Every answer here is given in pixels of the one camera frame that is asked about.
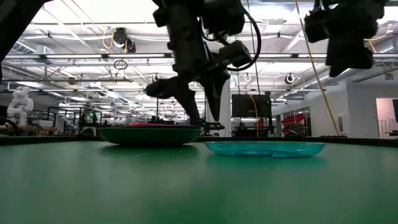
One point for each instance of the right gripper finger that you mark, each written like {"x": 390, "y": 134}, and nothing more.
{"x": 348, "y": 56}

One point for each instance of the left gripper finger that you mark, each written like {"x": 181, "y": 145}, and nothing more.
{"x": 174, "y": 88}
{"x": 216, "y": 90}

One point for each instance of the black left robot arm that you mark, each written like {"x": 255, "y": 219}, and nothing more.
{"x": 15, "y": 25}

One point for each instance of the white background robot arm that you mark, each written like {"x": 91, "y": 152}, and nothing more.
{"x": 20, "y": 105}

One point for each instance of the black monitor screen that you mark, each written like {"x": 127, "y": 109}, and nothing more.
{"x": 245, "y": 105}

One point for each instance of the dark green plastic plate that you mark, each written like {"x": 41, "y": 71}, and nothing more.
{"x": 149, "y": 137}

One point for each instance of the red background object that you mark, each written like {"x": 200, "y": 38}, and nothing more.
{"x": 293, "y": 121}

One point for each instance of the long white light bar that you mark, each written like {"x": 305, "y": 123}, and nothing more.
{"x": 93, "y": 56}

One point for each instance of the wooden background bench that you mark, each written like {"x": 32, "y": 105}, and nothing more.
{"x": 31, "y": 128}

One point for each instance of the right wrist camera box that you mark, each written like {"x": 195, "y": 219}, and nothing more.
{"x": 315, "y": 26}

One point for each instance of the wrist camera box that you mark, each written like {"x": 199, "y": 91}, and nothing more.
{"x": 236, "y": 53}
{"x": 315, "y": 26}

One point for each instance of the grey ventilation duct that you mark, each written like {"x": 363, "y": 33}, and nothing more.
{"x": 387, "y": 49}
{"x": 18, "y": 46}

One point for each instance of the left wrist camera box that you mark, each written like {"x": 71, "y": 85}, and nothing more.
{"x": 236, "y": 53}

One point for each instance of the black table frame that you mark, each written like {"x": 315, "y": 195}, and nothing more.
{"x": 357, "y": 141}

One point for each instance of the black workstation frame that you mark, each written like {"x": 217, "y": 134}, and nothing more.
{"x": 84, "y": 123}

